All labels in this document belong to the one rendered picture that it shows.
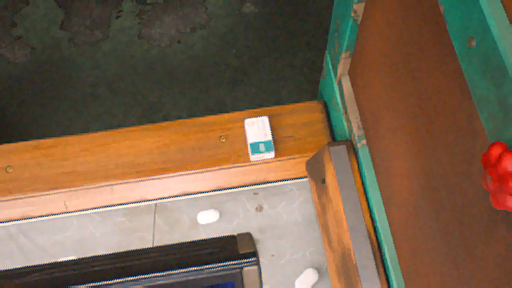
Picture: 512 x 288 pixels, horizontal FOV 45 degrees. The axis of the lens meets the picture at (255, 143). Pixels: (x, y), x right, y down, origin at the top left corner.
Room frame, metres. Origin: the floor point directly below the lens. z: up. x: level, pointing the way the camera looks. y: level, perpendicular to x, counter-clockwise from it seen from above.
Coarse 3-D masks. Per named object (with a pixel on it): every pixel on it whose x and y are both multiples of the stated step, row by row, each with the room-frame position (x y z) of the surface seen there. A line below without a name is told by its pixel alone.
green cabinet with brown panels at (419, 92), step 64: (384, 0) 0.41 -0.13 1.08; (448, 0) 0.29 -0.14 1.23; (384, 64) 0.37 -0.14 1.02; (448, 64) 0.28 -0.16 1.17; (384, 128) 0.33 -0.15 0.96; (448, 128) 0.24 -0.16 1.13; (384, 192) 0.28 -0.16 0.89; (448, 192) 0.20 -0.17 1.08; (384, 256) 0.20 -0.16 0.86; (448, 256) 0.16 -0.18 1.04
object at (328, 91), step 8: (328, 56) 0.51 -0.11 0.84; (328, 64) 0.50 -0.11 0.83; (328, 72) 0.49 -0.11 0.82; (320, 80) 0.52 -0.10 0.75; (328, 80) 0.49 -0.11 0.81; (320, 88) 0.52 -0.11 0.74; (328, 88) 0.48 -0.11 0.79; (336, 88) 0.46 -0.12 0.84; (320, 96) 0.51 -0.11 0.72; (328, 96) 0.48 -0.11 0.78; (336, 96) 0.45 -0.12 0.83; (328, 104) 0.47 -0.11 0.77; (336, 104) 0.44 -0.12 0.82; (328, 112) 0.46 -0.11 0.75; (336, 112) 0.43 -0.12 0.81; (336, 120) 0.43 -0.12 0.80; (344, 120) 0.40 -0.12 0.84; (336, 128) 0.42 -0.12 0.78; (344, 128) 0.39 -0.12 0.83; (336, 136) 0.42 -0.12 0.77; (344, 136) 0.39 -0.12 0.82
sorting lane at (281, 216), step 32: (224, 192) 0.34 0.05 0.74; (256, 192) 0.34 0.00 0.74; (288, 192) 0.34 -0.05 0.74; (0, 224) 0.29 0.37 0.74; (32, 224) 0.29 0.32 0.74; (64, 224) 0.29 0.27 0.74; (96, 224) 0.29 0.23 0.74; (128, 224) 0.29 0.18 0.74; (160, 224) 0.29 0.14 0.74; (192, 224) 0.29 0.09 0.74; (224, 224) 0.29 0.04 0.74; (256, 224) 0.29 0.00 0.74; (288, 224) 0.29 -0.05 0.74; (0, 256) 0.24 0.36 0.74; (32, 256) 0.24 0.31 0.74; (64, 256) 0.24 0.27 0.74; (288, 256) 0.24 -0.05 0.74; (320, 256) 0.24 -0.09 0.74
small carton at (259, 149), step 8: (248, 120) 0.43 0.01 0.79; (256, 120) 0.43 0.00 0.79; (264, 120) 0.43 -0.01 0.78; (248, 128) 0.42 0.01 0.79; (256, 128) 0.42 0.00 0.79; (264, 128) 0.42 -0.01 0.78; (248, 136) 0.41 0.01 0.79; (256, 136) 0.41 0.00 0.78; (264, 136) 0.41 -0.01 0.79; (248, 144) 0.39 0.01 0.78; (256, 144) 0.39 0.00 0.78; (264, 144) 0.39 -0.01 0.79; (272, 144) 0.39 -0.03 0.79; (256, 152) 0.38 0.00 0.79; (264, 152) 0.38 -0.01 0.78; (272, 152) 0.38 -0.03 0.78
